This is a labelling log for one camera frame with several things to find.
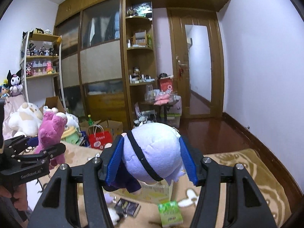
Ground wooden door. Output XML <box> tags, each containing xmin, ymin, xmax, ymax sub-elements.
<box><xmin>168</xmin><ymin>8</ymin><xmax>224</xmax><ymax>118</ymax></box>

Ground black side table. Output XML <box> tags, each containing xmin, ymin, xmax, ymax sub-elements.
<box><xmin>140</xmin><ymin>100</ymin><xmax>178</xmax><ymax>124</ymax></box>

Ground green yellow plush toy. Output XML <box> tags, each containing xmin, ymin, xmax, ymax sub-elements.
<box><xmin>61</xmin><ymin>112</ymin><xmax>81</xmax><ymax>145</ymax></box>

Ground brown cardboard box on floor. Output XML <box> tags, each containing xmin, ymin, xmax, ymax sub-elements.
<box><xmin>40</xmin><ymin>96</ymin><xmax>65</xmax><ymax>113</ymax></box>

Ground white toy display shelf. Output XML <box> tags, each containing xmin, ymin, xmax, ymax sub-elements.
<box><xmin>20</xmin><ymin>28</ymin><xmax>66</xmax><ymax>107</ymax></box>

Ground green tissue pack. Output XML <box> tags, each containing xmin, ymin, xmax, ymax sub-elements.
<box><xmin>158</xmin><ymin>201</ymin><xmax>183</xmax><ymax>227</ymax></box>

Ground red paper shopping bag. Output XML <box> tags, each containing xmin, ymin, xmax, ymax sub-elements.
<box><xmin>88</xmin><ymin>125</ymin><xmax>113</xmax><ymax>150</ymax></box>

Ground clear plastic storage bin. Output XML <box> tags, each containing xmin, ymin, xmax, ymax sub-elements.
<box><xmin>166</xmin><ymin>95</ymin><xmax>182</xmax><ymax>129</ymax></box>

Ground person's left hand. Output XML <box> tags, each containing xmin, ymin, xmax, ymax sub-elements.
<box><xmin>0</xmin><ymin>184</ymin><xmax>28</xmax><ymax>211</ymax></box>

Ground small purple sponge in bag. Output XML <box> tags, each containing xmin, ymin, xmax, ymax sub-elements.
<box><xmin>104</xmin><ymin>192</ymin><xmax>114</xmax><ymax>205</ymax></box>

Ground wooden wardrobe cabinet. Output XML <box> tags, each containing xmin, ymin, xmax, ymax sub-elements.
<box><xmin>55</xmin><ymin>0</ymin><xmax>229</xmax><ymax>129</ymax></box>

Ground open cardboard box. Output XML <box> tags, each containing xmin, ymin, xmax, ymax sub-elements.
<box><xmin>116</xmin><ymin>180</ymin><xmax>174</xmax><ymax>204</ymax></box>

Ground large white bear plush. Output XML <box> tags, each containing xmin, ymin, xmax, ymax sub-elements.
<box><xmin>8</xmin><ymin>102</ymin><xmax>43</xmax><ymax>137</ymax></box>

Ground lavender-haired plush doll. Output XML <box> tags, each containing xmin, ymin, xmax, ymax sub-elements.
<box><xmin>104</xmin><ymin>123</ymin><xmax>186</xmax><ymax>195</ymax></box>

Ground black tissue packet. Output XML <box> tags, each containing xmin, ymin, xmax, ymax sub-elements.
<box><xmin>114</xmin><ymin>198</ymin><xmax>141</xmax><ymax>218</ymax></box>

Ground black white kuromi plush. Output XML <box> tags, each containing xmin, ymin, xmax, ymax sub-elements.
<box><xmin>7</xmin><ymin>69</ymin><xmax>23</xmax><ymax>96</ymax></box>

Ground white fluffy pompom plush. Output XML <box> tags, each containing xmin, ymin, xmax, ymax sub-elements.
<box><xmin>108</xmin><ymin>207</ymin><xmax>121</xmax><ymax>225</ymax></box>

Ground green glass bottle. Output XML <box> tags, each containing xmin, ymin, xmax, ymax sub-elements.
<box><xmin>88</xmin><ymin>114</ymin><xmax>94</xmax><ymax>126</ymax></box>

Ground pink plush bear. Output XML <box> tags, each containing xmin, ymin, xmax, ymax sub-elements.
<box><xmin>34</xmin><ymin>111</ymin><xmax>69</xmax><ymax>170</ymax></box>

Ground lace-trimmed storage basket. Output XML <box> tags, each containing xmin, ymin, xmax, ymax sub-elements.
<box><xmin>133</xmin><ymin>110</ymin><xmax>156</xmax><ymax>128</ymax></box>

